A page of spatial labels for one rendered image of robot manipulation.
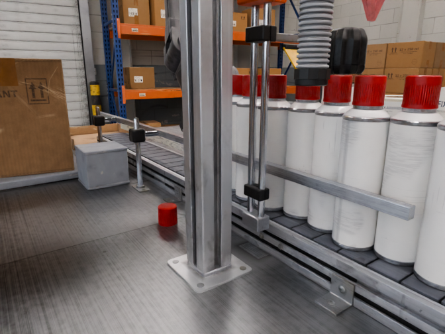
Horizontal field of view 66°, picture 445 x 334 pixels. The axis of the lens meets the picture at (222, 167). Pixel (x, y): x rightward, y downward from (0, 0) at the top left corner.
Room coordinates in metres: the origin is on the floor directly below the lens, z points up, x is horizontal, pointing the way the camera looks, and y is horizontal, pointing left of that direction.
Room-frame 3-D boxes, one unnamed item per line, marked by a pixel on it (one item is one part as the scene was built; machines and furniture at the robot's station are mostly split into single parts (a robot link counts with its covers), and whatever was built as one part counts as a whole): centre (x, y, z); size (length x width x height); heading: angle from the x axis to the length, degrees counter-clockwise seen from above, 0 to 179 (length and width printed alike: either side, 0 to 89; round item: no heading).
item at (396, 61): (4.10, -1.93, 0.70); 1.20 x 0.82 x 1.39; 35
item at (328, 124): (0.44, -0.15, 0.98); 0.05 x 0.05 x 0.20
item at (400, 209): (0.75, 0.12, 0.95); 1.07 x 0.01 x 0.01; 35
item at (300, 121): (0.49, -0.12, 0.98); 0.05 x 0.05 x 0.20
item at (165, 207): (0.56, 0.10, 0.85); 0.03 x 0.03 x 0.03
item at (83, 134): (1.35, 0.50, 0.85); 0.30 x 0.26 x 0.04; 35
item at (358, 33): (0.76, -0.26, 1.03); 0.09 x 0.09 x 0.30
